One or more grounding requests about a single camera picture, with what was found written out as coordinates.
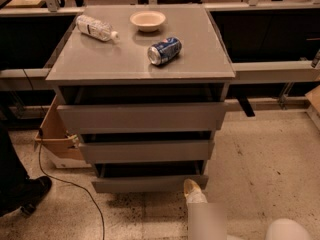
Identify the black shoe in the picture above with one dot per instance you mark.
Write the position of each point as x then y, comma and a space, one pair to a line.
25, 196

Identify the grey drawer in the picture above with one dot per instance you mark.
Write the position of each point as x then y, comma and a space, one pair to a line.
142, 118
147, 151
148, 176

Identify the grey metal railing frame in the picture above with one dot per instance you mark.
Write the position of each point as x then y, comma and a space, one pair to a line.
266, 70

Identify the white paper bowl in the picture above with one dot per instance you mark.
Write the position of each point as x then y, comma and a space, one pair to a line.
147, 21

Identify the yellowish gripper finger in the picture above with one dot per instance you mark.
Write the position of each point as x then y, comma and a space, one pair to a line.
190, 187

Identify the grey drawer cabinet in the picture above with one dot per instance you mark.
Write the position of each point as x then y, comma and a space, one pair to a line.
174, 26

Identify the grey bottom drawer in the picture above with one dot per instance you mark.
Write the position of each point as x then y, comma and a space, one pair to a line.
148, 176

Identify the grey middle drawer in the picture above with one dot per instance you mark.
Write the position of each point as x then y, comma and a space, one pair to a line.
147, 151

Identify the blue soda can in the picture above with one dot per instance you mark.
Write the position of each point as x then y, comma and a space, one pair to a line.
164, 51

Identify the brown cardboard box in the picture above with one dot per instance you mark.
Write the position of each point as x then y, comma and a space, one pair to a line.
63, 147

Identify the grey top drawer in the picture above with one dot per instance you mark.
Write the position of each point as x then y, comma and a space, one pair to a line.
142, 118

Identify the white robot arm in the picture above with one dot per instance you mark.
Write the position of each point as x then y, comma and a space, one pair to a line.
207, 221

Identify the dark trouser leg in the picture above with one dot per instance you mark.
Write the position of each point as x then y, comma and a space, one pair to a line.
12, 172

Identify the clear plastic water bottle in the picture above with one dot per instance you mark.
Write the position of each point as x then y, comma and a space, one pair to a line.
95, 28

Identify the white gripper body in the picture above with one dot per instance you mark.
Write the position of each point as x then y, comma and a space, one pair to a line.
193, 188

